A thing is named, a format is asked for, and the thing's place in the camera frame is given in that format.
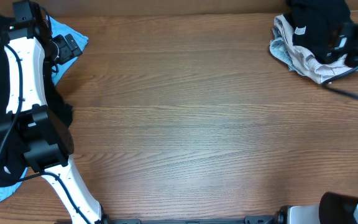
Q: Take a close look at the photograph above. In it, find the black t-shirt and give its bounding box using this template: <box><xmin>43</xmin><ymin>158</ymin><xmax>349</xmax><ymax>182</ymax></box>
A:
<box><xmin>285</xmin><ymin>0</ymin><xmax>352</xmax><ymax>64</ymax></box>

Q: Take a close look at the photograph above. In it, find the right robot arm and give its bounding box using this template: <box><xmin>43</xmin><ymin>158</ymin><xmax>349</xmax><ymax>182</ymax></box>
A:
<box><xmin>266</xmin><ymin>23</ymin><xmax>358</xmax><ymax>224</ymax></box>

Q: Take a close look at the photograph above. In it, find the white folded garment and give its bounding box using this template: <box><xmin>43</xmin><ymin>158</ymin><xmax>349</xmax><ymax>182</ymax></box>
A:
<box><xmin>273</xmin><ymin>14</ymin><xmax>351</xmax><ymax>84</ymax></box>

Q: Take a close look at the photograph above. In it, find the blue grey folded garment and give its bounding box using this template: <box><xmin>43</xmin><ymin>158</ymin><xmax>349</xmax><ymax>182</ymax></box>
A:
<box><xmin>269</xmin><ymin>27</ymin><xmax>303</xmax><ymax>75</ymax></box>

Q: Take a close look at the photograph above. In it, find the light blue shirt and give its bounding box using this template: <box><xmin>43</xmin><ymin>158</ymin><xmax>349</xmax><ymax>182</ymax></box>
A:
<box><xmin>0</xmin><ymin>14</ymin><xmax>90</xmax><ymax>203</ymax></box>

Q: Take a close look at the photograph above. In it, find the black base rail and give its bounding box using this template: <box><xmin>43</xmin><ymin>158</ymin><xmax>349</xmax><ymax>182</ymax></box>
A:
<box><xmin>99</xmin><ymin>215</ymin><xmax>276</xmax><ymax>224</ymax></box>

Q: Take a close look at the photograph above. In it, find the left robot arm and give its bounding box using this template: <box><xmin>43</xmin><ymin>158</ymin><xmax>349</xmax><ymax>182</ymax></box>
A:
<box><xmin>0</xmin><ymin>16</ymin><xmax>109</xmax><ymax>223</ymax></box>

